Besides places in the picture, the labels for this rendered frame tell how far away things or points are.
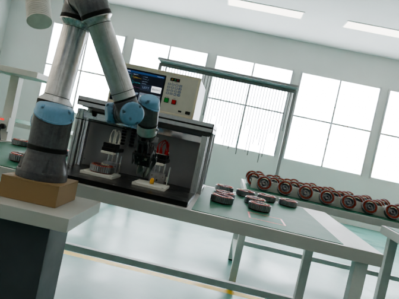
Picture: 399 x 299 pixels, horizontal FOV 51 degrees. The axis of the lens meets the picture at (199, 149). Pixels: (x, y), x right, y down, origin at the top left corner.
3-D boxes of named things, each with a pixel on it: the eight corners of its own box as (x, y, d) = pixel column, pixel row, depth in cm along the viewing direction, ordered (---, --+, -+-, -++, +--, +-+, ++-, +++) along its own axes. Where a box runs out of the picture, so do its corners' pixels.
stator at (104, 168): (108, 175, 188) (109, 167, 187) (85, 169, 189) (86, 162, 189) (116, 174, 199) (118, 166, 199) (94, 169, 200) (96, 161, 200)
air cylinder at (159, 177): (162, 185, 204) (165, 174, 204) (148, 182, 204) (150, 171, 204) (164, 184, 209) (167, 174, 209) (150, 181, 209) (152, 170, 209)
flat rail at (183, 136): (203, 143, 200) (204, 137, 199) (79, 116, 204) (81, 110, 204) (203, 143, 201) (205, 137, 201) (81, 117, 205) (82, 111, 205)
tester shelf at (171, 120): (212, 133, 200) (214, 124, 200) (76, 104, 205) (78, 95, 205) (215, 135, 244) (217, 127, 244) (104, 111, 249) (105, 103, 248)
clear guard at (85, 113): (129, 129, 177) (131, 115, 177) (75, 117, 179) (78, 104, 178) (144, 131, 209) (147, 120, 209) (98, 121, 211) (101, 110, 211)
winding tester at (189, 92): (192, 119, 203) (201, 78, 203) (106, 101, 206) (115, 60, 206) (198, 123, 242) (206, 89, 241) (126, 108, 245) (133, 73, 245)
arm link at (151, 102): (135, 92, 151) (157, 92, 154) (133, 119, 157) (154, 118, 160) (140, 102, 145) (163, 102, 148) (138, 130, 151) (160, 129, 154)
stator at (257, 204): (252, 210, 198) (254, 203, 198) (244, 206, 209) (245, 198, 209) (274, 214, 201) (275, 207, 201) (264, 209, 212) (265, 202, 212)
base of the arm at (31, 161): (50, 184, 120) (57, 150, 119) (3, 172, 122) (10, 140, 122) (75, 181, 135) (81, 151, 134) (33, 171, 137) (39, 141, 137)
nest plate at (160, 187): (164, 191, 184) (164, 188, 184) (131, 184, 185) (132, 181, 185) (168, 188, 199) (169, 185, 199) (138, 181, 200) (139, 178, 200)
